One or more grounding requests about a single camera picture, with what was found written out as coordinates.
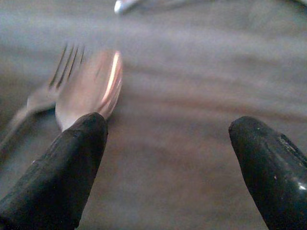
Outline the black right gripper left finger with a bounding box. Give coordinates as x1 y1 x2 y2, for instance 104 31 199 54
0 112 109 230

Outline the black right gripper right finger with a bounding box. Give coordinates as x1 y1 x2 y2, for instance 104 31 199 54
228 115 307 230

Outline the silver metal spoon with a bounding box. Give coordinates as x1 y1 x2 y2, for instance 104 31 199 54
54 49 124 133

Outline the silver metal fork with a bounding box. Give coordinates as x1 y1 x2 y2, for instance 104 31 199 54
0 44 86 154

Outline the silver metal cutlery piece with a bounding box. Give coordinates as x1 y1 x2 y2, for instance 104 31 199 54
114 0 142 15

